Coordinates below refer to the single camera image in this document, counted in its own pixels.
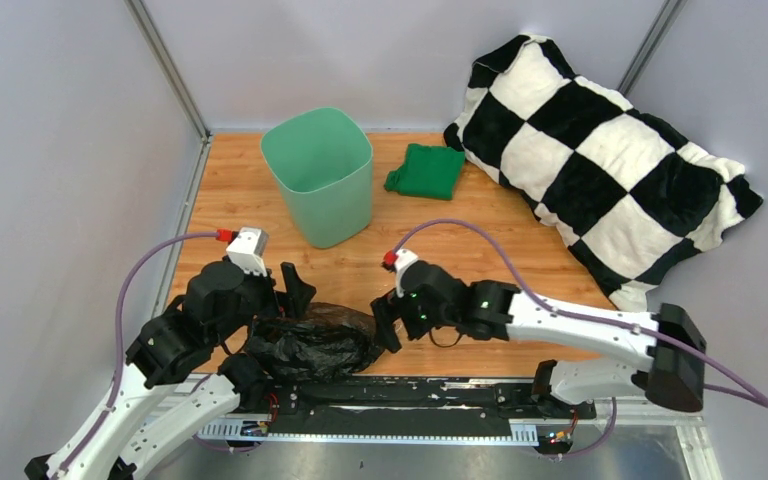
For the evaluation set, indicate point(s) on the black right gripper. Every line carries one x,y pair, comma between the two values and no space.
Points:
387,309

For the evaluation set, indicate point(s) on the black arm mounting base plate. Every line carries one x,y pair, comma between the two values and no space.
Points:
511,397

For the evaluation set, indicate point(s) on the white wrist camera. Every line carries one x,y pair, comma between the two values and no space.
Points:
404,259
246,251

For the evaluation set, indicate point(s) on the left corner aluminium post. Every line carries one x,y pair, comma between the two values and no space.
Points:
156,44

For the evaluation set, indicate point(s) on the corner aluminium post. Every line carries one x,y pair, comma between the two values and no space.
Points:
156,44
667,15

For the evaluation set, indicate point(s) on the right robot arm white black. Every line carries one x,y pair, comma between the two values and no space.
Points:
638,353

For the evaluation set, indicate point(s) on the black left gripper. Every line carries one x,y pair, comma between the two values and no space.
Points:
298,294

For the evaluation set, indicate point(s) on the green plastic trash bin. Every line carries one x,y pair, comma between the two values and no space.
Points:
322,162

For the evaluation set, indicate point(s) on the aluminium frame rail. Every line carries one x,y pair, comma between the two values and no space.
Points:
459,425

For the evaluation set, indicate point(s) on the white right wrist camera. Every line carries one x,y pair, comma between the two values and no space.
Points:
404,259

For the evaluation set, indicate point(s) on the black plastic trash bag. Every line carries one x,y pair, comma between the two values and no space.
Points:
328,343

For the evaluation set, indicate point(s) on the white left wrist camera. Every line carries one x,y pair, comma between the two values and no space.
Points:
246,251

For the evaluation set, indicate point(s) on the black white checkered pillow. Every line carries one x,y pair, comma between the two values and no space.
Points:
629,195

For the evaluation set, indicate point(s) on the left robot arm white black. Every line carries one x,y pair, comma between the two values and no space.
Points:
118,443

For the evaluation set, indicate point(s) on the folded green cloth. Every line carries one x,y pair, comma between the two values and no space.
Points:
427,172

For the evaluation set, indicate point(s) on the right corner aluminium post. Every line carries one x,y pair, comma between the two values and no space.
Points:
667,15

